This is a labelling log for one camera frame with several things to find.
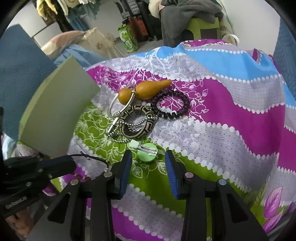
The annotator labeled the black cord necklace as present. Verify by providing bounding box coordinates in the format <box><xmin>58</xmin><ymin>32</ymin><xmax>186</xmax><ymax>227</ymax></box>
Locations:
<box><xmin>68</xmin><ymin>151</ymin><xmax>110</xmax><ymax>171</ymax></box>

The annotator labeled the silver ball chain necklace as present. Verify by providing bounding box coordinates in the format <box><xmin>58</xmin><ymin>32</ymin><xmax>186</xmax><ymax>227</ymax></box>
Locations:
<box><xmin>106</xmin><ymin>111</ymin><xmax>158</xmax><ymax>144</ymax></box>

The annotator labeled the black cream woven bangle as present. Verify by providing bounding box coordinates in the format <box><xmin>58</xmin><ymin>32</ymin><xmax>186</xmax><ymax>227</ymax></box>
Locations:
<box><xmin>119</xmin><ymin>105</ymin><xmax>158</xmax><ymax>140</ymax></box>

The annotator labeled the grey-green jewelry box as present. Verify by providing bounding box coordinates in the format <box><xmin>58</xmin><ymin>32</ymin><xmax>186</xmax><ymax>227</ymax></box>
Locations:
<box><xmin>18</xmin><ymin>57</ymin><xmax>100</xmax><ymax>158</ymax></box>

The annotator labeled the mint green hair clip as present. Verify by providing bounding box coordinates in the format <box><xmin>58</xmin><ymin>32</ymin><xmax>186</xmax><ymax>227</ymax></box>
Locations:
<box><xmin>128</xmin><ymin>140</ymin><xmax>158</xmax><ymax>163</ymax></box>

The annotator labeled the colourful floral striped pillow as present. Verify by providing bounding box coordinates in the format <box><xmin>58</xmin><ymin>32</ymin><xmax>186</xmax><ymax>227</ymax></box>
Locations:
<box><xmin>41</xmin><ymin>39</ymin><xmax>296</xmax><ymax>241</ymax></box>

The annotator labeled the orange wooden gourd pendant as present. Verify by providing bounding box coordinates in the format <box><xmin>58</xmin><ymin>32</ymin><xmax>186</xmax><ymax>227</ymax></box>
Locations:
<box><xmin>118</xmin><ymin>80</ymin><xmax>171</xmax><ymax>104</ymax></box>

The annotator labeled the blue quilted bedspread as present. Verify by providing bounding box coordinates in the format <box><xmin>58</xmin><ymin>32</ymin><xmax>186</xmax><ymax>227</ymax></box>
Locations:
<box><xmin>1</xmin><ymin>25</ymin><xmax>57</xmax><ymax>141</ymax></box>

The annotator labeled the light blue cloth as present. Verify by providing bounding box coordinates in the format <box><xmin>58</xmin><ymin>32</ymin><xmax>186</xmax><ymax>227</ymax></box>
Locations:
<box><xmin>54</xmin><ymin>44</ymin><xmax>107</xmax><ymax>69</ymax></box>

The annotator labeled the beige tote bag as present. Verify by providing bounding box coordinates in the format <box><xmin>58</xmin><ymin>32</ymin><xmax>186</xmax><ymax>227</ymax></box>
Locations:
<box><xmin>78</xmin><ymin>27</ymin><xmax>124</xmax><ymax>59</ymax></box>

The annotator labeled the green white carton box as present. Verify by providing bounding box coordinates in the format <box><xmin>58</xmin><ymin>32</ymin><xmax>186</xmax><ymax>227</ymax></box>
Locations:
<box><xmin>118</xmin><ymin>25</ymin><xmax>138</xmax><ymax>53</ymax></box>

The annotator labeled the green plastic stool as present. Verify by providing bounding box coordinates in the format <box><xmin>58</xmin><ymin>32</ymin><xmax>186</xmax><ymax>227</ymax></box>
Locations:
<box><xmin>183</xmin><ymin>17</ymin><xmax>221</xmax><ymax>40</ymax></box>

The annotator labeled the grey clothing pile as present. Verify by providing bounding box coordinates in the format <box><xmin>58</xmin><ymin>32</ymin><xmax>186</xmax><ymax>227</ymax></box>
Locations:
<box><xmin>159</xmin><ymin>1</ymin><xmax>223</xmax><ymax>48</ymax></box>

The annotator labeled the dark beaded bracelet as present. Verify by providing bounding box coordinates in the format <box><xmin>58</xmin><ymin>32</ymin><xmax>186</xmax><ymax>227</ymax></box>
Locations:
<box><xmin>150</xmin><ymin>89</ymin><xmax>191</xmax><ymax>121</ymax></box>

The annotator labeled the silver bangle ring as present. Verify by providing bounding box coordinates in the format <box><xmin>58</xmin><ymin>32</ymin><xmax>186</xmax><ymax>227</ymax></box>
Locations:
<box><xmin>107</xmin><ymin>90</ymin><xmax>137</xmax><ymax>117</ymax></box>

